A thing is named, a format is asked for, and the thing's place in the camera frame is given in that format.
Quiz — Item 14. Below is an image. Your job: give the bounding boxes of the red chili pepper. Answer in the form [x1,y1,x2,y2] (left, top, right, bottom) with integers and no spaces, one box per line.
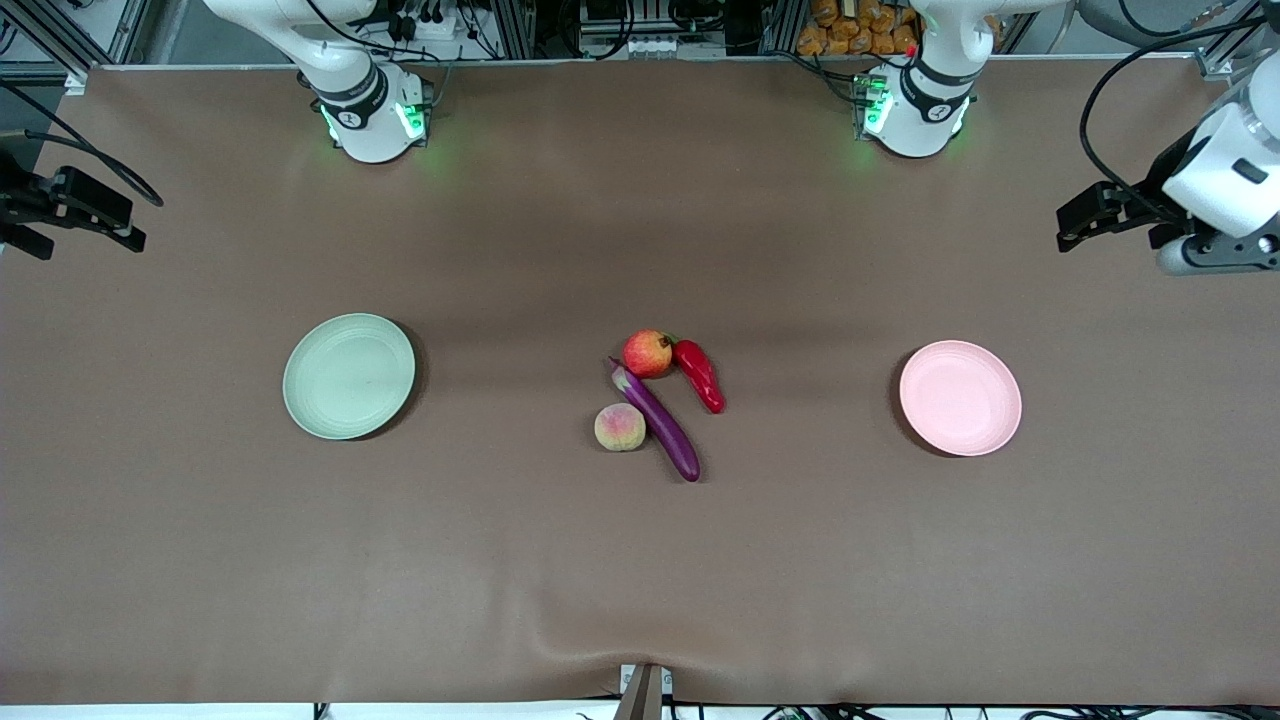
[672,338,727,415]

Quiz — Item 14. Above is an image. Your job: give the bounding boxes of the red pomegranate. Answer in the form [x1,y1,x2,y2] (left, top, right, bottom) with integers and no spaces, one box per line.
[622,330,674,379]

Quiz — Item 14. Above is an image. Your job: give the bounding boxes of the purple eggplant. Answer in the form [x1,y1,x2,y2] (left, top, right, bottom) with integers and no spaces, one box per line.
[608,357,702,483]

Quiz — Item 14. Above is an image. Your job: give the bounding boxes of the yellow pink peach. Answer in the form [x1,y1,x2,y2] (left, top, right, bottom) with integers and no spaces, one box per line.
[594,403,648,453]

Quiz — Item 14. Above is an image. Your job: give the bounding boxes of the pink round plate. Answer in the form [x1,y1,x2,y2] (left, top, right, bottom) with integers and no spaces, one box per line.
[898,340,1023,458]

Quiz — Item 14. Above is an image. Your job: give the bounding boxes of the bag of orange snacks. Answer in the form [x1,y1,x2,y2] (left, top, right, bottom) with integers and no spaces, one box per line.
[797,0,921,57]

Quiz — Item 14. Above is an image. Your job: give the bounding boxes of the pale green round plate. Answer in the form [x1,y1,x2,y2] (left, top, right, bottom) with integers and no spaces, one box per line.
[282,313,416,441]

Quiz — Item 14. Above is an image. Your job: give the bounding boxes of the white power strip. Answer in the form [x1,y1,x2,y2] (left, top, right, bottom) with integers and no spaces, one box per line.
[365,8,501,61]

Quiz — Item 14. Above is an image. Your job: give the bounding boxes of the brown table mat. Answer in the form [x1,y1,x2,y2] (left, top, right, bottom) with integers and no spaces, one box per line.
[0,55,1280,706]

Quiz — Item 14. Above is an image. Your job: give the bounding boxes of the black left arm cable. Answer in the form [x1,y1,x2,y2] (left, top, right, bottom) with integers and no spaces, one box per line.
[1078,12,1280,216]

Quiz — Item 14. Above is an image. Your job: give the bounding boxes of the aluminium frame rail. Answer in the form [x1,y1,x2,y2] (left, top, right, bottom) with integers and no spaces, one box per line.
[1195,0,1280,81]
[0,0,151,89]

